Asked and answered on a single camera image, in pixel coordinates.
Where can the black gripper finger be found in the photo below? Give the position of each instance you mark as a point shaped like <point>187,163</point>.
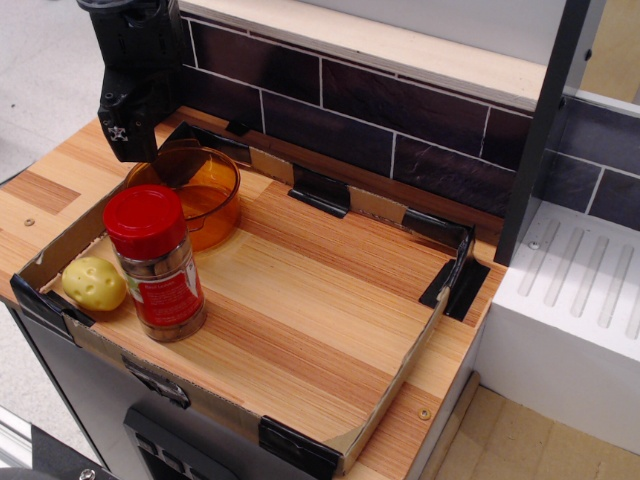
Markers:
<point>130,133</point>

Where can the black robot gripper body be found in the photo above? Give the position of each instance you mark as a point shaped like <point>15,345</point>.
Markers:
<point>141,47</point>

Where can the red-lidded basil spice bottle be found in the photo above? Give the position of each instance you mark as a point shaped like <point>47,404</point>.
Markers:
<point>150,238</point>

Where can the cardboard fence with black tape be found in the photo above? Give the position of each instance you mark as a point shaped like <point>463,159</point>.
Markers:
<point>316,342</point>

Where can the orange transparent plastic bowl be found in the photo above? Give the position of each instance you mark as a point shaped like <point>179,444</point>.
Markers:
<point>207,183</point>

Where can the yellow toy potato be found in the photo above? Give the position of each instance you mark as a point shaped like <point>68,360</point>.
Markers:
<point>94,283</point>

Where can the light wooden shelf board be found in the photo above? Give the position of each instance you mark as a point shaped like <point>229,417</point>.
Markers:
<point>464,69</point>

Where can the black toy oven panel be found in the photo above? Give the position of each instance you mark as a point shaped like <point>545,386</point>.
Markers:
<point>187,447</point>

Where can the white toy sink drainer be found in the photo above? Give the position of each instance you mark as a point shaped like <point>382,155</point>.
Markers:
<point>562,333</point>

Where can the dark shelf support post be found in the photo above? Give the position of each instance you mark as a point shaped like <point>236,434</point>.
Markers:
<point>526,192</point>

